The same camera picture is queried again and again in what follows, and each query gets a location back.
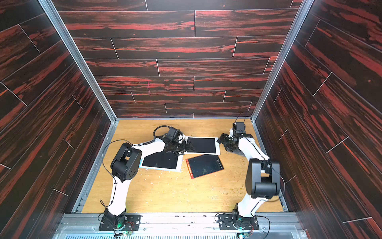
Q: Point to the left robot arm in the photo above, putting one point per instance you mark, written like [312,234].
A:
[125,166]

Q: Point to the aluminium frame post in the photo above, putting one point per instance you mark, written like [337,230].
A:
[289,40]
[68,41]

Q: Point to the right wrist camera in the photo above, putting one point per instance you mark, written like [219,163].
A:
[239,127]

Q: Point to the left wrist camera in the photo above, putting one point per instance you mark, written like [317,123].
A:
[174,135]

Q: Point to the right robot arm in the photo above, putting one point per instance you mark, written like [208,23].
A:
[262,180]

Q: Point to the dark grey wiping cloth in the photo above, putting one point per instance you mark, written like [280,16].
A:
[232,147]

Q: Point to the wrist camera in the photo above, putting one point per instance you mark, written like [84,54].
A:
[239,127]
[174,135]

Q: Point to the aluminium frame left post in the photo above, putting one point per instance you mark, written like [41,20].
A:
[68,41]

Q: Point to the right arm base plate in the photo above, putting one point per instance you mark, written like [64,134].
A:
[237,222]

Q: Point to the white teal drawing tablet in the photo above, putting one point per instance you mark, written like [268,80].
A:
[162,161]

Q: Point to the aluminium frame right post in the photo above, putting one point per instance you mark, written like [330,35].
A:
[289,40]

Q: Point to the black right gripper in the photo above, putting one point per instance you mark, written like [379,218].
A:
[226,141]

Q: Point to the aluminium front rail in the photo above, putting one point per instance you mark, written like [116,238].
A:
[183,226]

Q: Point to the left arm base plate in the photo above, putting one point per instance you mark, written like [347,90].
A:
[123,222]

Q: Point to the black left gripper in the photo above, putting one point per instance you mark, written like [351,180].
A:
[184,149]

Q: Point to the red drawing tablet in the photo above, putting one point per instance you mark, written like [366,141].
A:
[203,165]

